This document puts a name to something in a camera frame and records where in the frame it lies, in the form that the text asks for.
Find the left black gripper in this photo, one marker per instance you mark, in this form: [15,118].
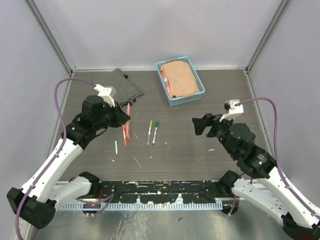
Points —
[121,118]

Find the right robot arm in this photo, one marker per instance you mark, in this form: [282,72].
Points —
[261,181]

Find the white marker green end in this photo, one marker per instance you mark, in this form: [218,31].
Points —
[154,136]

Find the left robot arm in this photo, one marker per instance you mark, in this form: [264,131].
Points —
[37,201]

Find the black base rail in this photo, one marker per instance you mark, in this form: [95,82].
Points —
[165,191]

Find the peach folded towel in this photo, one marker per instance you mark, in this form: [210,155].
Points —
[179,79]

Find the white pen blue end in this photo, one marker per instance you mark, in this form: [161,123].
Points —
[116,147]

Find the white pen lime end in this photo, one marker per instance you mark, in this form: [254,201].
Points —
[148,136]

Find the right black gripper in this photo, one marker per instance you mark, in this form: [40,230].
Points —
[207,119]

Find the black white striped cloth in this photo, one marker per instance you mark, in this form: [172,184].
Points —
[126,91]

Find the grey slotted cable duct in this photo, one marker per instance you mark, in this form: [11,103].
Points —
[176,206]

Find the orange highlighter pen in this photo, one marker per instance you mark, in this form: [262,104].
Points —
[124,135]

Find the light blue plastic basket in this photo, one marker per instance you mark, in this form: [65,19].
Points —
[186,99]

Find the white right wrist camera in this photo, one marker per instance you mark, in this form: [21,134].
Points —
[233,110]

